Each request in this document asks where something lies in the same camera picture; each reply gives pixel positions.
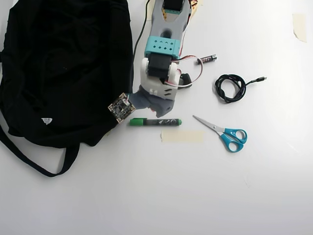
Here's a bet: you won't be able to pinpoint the bare camera circuit board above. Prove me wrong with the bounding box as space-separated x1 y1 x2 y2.
108 93 136 123

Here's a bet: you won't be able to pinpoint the coiled black USB cable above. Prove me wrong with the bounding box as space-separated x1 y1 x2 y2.
214 74 268 104

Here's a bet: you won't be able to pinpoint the wide beige masking tape strip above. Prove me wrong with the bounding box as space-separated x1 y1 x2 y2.
160 130 205 144

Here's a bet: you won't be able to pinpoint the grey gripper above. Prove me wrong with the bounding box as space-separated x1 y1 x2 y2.
128 92 175 118

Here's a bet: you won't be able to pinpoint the thin black camera cable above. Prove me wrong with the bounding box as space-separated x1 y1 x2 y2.
133 0 152 56

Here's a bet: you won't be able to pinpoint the green marker with black barrel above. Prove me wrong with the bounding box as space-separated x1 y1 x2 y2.
129 117 183 128

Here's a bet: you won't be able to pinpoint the blue-handled scissors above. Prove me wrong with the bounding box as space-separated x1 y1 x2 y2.
192 115 248 153

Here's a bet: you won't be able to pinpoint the black AAA battery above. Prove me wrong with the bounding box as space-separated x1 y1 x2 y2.
195 54 218 66

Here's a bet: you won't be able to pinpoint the black fabric bag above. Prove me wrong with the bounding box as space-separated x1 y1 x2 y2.
0 0 134 178

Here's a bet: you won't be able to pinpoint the white and red servo cable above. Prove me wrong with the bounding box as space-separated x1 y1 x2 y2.
164 4 204 88

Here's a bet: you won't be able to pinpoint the black plastic ring clip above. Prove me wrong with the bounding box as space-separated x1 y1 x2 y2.
179 72 193 87

